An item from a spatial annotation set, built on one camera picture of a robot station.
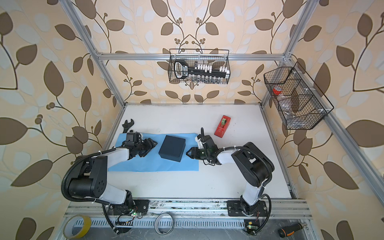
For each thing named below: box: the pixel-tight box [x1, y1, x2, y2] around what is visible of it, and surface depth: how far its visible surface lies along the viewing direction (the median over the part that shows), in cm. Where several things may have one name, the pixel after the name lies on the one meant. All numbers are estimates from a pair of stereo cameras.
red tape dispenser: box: [214, 115, 231, 138], surface depth 104 cm
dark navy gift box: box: [158, 135, 186, 162], surface depth 93 cm
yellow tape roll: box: [63, 214, 92, 239], surface depth 70 cm
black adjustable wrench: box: [122, 118, 135, 134], surface depth 110 cm
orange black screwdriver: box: [278, 223, 308, 238], surface depth 68 cm
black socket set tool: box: [173, 59, 231, 80], surface depth 85 cm
